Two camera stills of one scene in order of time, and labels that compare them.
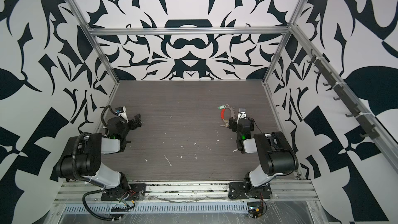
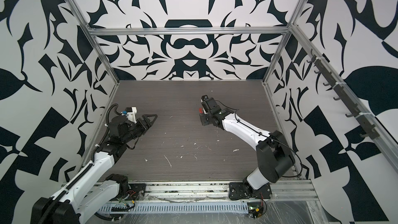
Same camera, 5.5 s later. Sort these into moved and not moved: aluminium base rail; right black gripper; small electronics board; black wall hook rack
Moved: right black gripper
Not moved: black wall hook rack; small electronics board; aluminium base rail
